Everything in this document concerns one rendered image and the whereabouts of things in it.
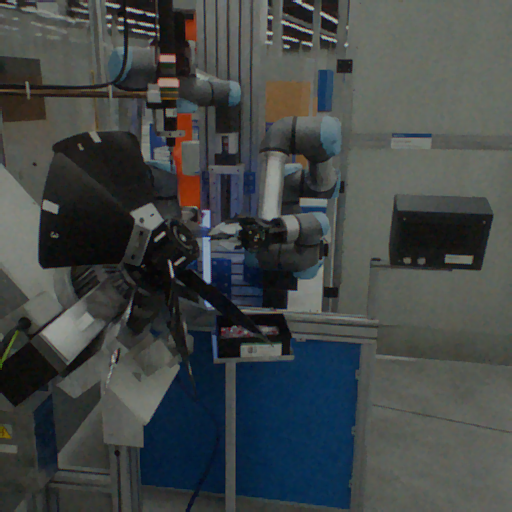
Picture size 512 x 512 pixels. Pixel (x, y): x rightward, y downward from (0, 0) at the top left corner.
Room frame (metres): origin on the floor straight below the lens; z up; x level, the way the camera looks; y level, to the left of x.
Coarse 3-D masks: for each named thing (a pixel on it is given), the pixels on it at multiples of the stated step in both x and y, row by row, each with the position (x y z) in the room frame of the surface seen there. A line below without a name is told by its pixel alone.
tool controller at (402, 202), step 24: (408, 216) 1.55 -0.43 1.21; (432, 216) 1.54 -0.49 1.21; (456, 216) 1.53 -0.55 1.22; (480, 216) 1.52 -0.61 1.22; (408, 240) 1.56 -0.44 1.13; (432, 240) 1.55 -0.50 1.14; (456, 240) 1.54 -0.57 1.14; (480, 240) 1.53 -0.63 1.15; (408, 264) 1.59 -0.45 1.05; (432, 264) 1.57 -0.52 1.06; (456, 264) 1.56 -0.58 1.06; (480, 264) 1.56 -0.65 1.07
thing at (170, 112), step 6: (162, 102) 1.33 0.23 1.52; (168, 102) 1.33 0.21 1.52; (174, 102) 1.33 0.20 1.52; (168, 108) 1.33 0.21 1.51; (174, 108) 1.33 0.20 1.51; (168, 114) 1.33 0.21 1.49; (174, 114) 1.33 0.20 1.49; (168, 120) 1.33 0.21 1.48; (174, 120) 1.33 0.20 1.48; (168, 126) 1.33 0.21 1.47; (174, 126) 1.33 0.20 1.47; (168, 138) 1.33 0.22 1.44; (174, 138) 1.34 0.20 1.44; (168, 144) 1.33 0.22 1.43; (174, 144) 1.34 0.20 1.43
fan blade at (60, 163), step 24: (72, 168) 1.07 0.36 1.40; (48, 192) 1.01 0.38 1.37; (72, 192) 1.05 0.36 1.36; (96, 192) 1.10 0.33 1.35; (48, 216) 0.99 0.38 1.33; (72, 216) 1.03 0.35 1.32; (96, 216) 1.08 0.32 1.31; (120, 216) 1.14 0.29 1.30; (48, 240) 0.98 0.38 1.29; (72, 240) 1.02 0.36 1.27; (96, 240) 1.08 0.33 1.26; (120, 240) 1.13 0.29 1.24; (48, 264) 0.96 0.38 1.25; (72, 264) 1.02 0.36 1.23; (96, 264) 1.08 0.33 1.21
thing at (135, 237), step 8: (136, 224) 1.17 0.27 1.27; (136, 232) 1.18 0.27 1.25; (144, 232) 1.20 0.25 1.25; (136, 240) 1.18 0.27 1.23; (144, 240) 1.20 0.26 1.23; (128, 248) 1.16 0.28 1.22; (136, 248) 1.18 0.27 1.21; (144, 248) 1.20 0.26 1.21; (128, 256) 1.16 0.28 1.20; (136, 256) 1.18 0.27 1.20; (136, 264) 1.18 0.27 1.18
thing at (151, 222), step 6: (150, 204) 1.31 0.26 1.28; (138, 210) 1.30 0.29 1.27; (144, 210) 1.30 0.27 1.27; (150, 210) 1.31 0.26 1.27; (156, 210) 1.31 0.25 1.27; (138, 216) 1.29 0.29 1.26; (144, 216) 1.29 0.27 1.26; (156, 216) 1.30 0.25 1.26; (138, 222) 1.28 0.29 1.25; (144, 222) 1.28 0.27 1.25; (150, 222) 1.29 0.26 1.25; (156, 222) 1.29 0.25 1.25; (150, 228) 1.28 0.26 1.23
